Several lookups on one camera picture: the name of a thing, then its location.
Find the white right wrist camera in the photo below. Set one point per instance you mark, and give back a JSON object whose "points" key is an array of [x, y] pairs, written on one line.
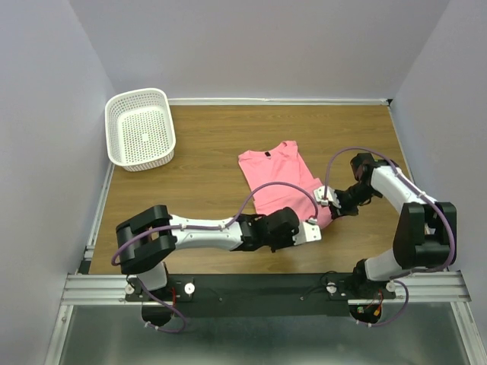
{"points": [[326, 196]]}

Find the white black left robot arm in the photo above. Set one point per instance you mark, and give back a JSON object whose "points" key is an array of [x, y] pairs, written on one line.
{"points": [[147, 239]]}

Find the aluminium left side rail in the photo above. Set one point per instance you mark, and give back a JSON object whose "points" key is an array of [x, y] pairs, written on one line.
{"points": [[85, 264]]}

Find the white table edge strip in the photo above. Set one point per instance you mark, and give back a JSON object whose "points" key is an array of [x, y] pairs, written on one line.
{"points": [[234, 101]]}

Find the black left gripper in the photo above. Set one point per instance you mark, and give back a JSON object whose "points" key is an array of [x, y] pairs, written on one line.
{"points": [[289, 242]]}

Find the aluminium rail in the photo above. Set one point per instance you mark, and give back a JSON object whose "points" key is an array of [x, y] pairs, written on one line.
{"points": [[111, 290], [85, 264]]}

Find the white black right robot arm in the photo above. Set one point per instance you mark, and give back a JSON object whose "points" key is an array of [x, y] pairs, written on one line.
{"points": [[426, 234]]}

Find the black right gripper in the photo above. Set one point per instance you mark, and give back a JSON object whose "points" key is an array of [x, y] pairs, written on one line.
{"points": [[343, 211]]}

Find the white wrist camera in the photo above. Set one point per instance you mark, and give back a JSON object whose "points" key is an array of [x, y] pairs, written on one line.
{"points": [[308, 232], [326, 196]]}

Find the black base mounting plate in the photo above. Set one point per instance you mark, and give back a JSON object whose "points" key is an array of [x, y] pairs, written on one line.
{"points": [[252, 295]]}

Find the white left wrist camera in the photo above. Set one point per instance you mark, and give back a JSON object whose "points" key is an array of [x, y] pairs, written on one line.
{"points": [[308, 232]]}

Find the white perforated plastic basket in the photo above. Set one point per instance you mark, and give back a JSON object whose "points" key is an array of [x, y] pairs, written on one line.
{"points": [[139, 129]]}

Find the pink t-shirt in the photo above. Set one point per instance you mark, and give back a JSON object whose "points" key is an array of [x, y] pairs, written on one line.
{"points": [[282, 164]]}

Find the aluminium front rail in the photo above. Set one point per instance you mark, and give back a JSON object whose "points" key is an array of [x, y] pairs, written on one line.
{"points": [[111, 290]]}

